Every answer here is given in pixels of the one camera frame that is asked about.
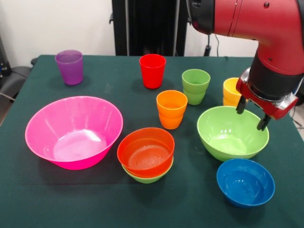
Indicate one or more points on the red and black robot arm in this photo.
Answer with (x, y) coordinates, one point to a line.
(261, 23)

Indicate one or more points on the yellow cup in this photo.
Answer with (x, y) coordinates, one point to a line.
(229, 95)

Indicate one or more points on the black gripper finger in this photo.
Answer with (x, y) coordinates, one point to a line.
(263, 123)
(241, 105)

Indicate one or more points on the orange cup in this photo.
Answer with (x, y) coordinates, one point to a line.
(171, 114)

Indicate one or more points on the green cup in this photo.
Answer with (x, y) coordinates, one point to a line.
(196, 92)

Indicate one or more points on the dark green tablecloth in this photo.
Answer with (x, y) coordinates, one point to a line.
(47, 190)

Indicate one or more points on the red bowl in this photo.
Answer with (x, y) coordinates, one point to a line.
(145, 164)

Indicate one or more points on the blue bowl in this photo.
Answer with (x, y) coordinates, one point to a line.
(245, 187)

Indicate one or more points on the purple cup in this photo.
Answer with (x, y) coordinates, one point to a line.
(70, 71)

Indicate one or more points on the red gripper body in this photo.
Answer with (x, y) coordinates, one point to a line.
(270, 107)

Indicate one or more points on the small green bowl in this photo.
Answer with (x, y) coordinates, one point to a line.
(147, 180)

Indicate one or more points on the red cup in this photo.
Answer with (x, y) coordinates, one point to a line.
(152, 73)

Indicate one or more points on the large green bowl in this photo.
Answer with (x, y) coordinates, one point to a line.
(228, 142)

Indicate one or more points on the black wheeled base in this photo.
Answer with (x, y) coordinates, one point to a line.
(14, 80)
(285, 71)

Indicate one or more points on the large pink bowl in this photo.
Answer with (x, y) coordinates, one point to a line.
(71, 147)

